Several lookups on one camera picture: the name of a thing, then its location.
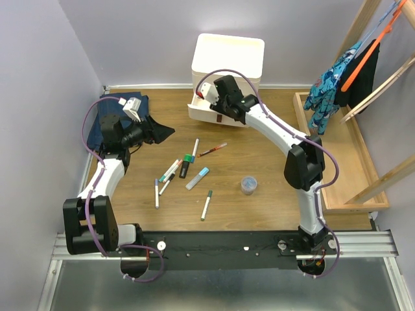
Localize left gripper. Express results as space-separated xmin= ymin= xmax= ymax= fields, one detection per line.
xmin=121 ymin=113 xmax=175 ymax=148

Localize drawer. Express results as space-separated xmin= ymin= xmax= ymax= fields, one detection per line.
xmin=187 ymin=94 xmax=247 ymax=128

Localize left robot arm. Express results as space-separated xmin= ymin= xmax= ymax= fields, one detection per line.
xmin=63 ymin=115 xmax=175 ymax=256

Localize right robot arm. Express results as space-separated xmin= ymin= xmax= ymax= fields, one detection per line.
xmin=201 ymin=75 xmax=327 ymax=254

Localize red gel pen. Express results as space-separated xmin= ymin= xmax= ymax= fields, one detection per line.
xmin=197 ymin=143 xmax=228 ymax=158

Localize pink capped white marker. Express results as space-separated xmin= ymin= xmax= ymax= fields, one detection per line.
xmin=163 ymin=159 xmax=183 ymax=183

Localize blue capped white marker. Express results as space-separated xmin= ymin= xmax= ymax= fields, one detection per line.
xmin=191 ymin=138 xmax=200 ymax=163

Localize green black highlighter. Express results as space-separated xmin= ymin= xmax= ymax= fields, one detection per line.
xmin=179 ymin=154 xmax=192 ymax=179

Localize folded blue jeans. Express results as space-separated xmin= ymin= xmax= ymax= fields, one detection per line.
xmin=86 ymin=91 xmax=149 ymax=151

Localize white drawer unit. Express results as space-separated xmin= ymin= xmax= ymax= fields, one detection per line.
xmin=191 ymin=32 xmax=265 ymax=98

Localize black capped white marker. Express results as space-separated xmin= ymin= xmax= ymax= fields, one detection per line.
xmin=159 ymin=173 xmax=175 ymax=196

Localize teal capped white marker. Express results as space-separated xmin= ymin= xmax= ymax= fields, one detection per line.
xmin=159 ymin=159 xmax=179 ymax=182

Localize purple capped white marker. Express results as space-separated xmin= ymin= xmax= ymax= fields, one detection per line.
xmin=154 ymin=178 xmax=160 ymax=209

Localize light blue highlighter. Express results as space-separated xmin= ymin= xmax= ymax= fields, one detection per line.
xmin=185 ymin=167 xmax=209 ymax=190

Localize blue patterned garment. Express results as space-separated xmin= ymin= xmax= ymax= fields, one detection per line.
xmin=303 ymin=41 xmax=362 ymax=135

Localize dark green capped marker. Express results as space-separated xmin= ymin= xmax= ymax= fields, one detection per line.
xmin=200 ymin=190 xmax=213 ymax=221

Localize black garment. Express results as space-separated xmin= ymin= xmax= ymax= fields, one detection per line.
xmin=335 ymin=40 xmax=380 ymax=109

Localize wooden tray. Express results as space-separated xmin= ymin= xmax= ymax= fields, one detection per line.
xmin=292 ymin=91 xmax=390 ymax=214

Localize wooden clothes rack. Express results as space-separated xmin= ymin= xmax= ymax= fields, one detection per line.
xmin=333 ymin=0 xmax=415 ymax=205

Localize orange hanger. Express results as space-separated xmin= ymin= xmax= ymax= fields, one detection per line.
xmin=341 ymin=0 xmax=407 ymax=92

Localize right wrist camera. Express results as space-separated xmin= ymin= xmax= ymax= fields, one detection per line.
xmin=198 ymin=82 xmax=219 ymax=106

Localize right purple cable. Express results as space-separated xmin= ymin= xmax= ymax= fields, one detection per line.
xmin=194 ymin=69 xmax=342 ymax=280

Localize purple cable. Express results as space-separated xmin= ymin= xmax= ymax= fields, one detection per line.
xmin=194 ymin=69 xmax=342 ymax=280
xmin=80 ymin=96 xmax=165 ymax=283

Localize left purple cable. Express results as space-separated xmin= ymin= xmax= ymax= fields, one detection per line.
xmin=80 ymin=96 xmax=165 ymax=283

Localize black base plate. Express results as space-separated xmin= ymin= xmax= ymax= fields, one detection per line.
xmin=106 ymin=230 xmax=344 ymax=271

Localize aluminium rail frame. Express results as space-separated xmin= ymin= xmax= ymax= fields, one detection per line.
xmin=37 ymin=86 xmax=415 ymax=311

